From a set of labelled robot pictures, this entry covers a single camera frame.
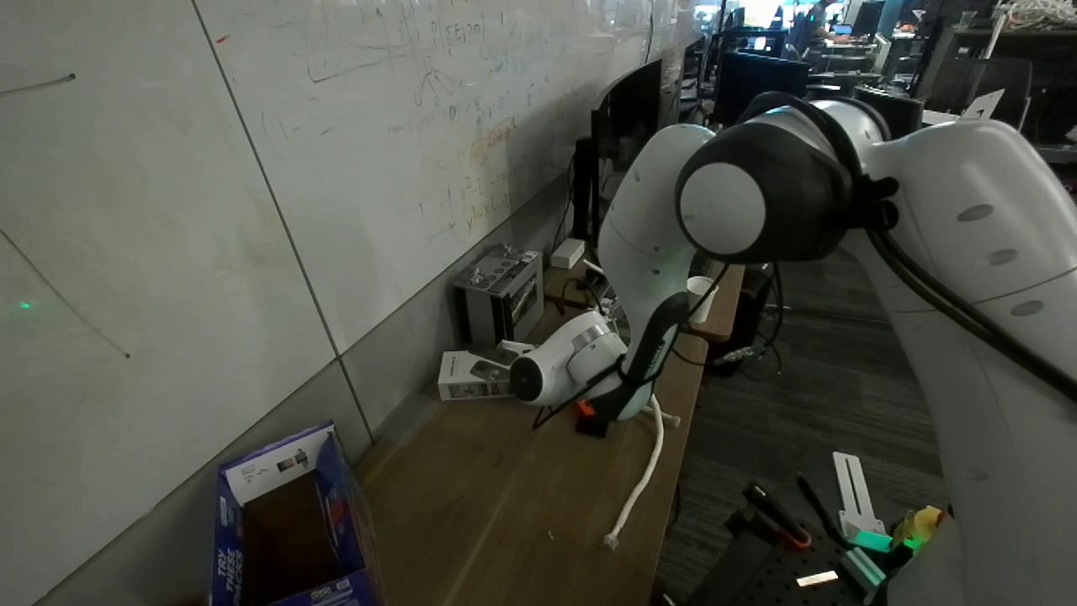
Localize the yellow small object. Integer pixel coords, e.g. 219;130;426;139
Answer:
892;503;948;544

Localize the green small object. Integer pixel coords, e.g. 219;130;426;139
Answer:
842;522;935;570

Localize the orange and black tool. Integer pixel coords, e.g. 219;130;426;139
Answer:
572;390;618;442

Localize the black background monitor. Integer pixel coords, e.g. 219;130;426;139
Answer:
709;48;816;127

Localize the white power adapter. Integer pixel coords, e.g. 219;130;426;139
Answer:
548;237;589;273

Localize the blue cardboard box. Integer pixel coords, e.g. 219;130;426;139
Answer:
210;422;380;606

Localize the black clamp with orange trigger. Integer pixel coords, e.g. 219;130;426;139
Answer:
735;478;817;556

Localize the black stick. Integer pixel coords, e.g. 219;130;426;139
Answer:
796;474;848;548

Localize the thick white rope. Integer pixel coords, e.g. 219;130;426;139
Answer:
602;395;684;551

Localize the small silver piece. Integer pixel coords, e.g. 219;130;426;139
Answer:
790;565;842;592

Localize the black computer monitor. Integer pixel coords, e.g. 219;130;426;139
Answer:
568;56;666;240

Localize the white paper sign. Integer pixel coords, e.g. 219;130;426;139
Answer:
960;87;1007;120

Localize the white metal bracket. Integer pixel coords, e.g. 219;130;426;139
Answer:
829;447;890;540

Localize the black stand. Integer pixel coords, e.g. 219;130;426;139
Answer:
718;264;783;382

